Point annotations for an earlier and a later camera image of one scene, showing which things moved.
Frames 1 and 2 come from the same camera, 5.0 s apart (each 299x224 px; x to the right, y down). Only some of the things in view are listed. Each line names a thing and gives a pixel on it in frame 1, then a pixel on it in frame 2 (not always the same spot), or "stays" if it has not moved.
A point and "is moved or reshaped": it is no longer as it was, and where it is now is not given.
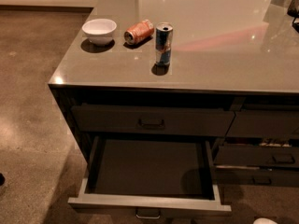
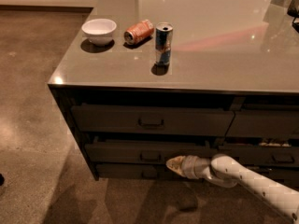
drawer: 145,177 is moved or reshaped
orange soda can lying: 139,32 stays
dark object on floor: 2,179 stays
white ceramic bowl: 99,31 stays
